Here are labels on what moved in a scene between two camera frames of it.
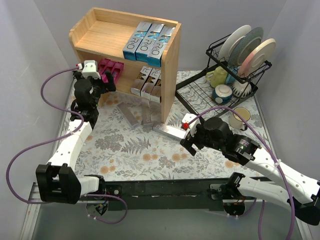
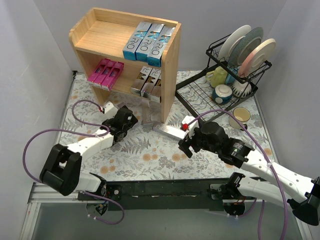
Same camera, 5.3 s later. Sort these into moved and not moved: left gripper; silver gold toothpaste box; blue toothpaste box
Moved: left gripper
Not moved: silver gold toothpaste box; blue toothpaste box
